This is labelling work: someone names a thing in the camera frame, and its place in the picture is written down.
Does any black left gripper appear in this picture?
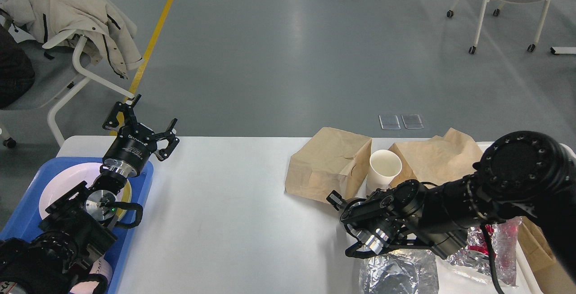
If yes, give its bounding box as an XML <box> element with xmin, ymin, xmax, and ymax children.
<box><xmin>102</xmin><ymin>95</ymin><xmax>180</xmax><ymax>177</ymax></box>

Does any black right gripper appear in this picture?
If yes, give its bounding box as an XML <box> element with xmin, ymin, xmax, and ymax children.
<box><xmin>326</xmin><ymin>190</ymin><xmax>396</xmax><ymax>259</ymax></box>

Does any brown paper bag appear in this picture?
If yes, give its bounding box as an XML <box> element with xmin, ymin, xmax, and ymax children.
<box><xmin>285</xmin><ymin>127</ymin><xmax>373</xmax><ymax>203</ymax></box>

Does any pink plate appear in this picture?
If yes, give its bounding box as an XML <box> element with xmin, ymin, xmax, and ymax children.
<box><xmin>38</xmin><ymin>163</ymin><xmax>126</xmax><ymax>222</ymax></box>

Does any brown paper sheet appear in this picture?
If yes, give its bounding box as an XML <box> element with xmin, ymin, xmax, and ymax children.
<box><xmin>389</xmin><ymin>128</ymin><xmax>483</xmax><ymax>188</ymax></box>

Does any red foil wrapper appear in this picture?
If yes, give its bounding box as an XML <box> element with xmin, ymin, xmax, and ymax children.
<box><xmin>467</xmin><ymin>237</ymin><xmax>496</xmax><ymax>257</ymax></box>

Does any clear plastic wrap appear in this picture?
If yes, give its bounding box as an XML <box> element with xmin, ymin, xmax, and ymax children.
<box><xmin>445</xmin><ymin>217</ymin><xmax>521</xmax><ymax>287</ymax></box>

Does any pink ribbed mug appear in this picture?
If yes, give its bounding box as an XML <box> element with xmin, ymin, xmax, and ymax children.
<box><xmin>88</xmin><ymin>258</ymin><xmax>113</xmax><ymax>294</ymax></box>

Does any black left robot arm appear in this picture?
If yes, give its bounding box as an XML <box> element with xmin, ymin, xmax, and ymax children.
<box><xmin>0</xmin><ymin>95</ymin><xmax>180</xmax><ymax>294</ymax></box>

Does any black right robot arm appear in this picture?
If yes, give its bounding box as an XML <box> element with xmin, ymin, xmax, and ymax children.
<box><xmin>327</xmin><ymin>131</ymin><xmax>576</xmax><ymax>281</ymax></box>

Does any yellow plate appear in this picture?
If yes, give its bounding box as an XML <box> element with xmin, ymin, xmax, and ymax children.
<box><xmin>116</xmin><ymin>181</ymin><xmax>132</xmax><ymax>220</ymax></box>

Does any white paper cup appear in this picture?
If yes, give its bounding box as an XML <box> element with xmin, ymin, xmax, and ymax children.
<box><xmin>365</xmin><ymin>149</ymin><xmax>402</xmax><ymax>195</ymax></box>

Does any silver foil bag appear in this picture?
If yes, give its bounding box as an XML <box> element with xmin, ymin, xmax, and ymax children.
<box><xmin>359</xmin><ymin>249</ymin><xmax>440</xmax><ymax>294</ymax></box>

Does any white chair left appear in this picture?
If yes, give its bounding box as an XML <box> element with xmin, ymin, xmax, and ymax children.
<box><xmin>4</xmin><ymin>29</ymin><xmax>135</xmax><ymax>145</ymax></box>

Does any left clear floor plate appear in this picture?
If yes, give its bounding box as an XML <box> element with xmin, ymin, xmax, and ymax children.
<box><xmin>378</xmin><ymin>115</ymin><xmax>401</xmax><ymax>130</ymax></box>

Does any clear floor plate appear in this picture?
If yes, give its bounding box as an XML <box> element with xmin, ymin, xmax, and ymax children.
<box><xmin>401</xmin><ymin>114</ymin><xmax>424</xmax><ymax>129</ymax></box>
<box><xmin>378</xmin><ymin>115</ymin><xmax>401</xmax><ymax>130</ymax></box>

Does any right clear floor plate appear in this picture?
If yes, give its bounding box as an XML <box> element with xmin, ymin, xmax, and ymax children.
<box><xmin>401</xmin><ymin>114</ymin><xmax>424</xmax><ymax>129</ymax></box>

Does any black bag on chair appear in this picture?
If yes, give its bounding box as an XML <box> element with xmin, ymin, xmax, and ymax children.
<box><xmin>0</xmin><ymin>27</ymin><xmax>35</xmax><ymax>108</ymax></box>

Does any white plastic bin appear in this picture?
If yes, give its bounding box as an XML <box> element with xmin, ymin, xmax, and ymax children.
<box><xmin>477</xmin><ymin>141</ymin><xmax>576</xmax><ymax>294</ymax></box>

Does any beige jacket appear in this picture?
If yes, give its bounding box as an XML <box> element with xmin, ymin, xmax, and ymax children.
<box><xmin>1</xmin><ymin>0</ymin><xmax>143</xmax><ymax>78</ymax></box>

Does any brown paper in bin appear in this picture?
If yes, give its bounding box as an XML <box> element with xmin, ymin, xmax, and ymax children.
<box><xmin>517</xmin><ymin>217</ymin><xmax>556</xmax><ymax>272</ymax></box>

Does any white bar on floor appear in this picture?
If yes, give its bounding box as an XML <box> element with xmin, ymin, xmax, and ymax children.
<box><xmin>550</xmin><ymin>46</ymin><xmax>576</xmax><ymax>55</ymax></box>

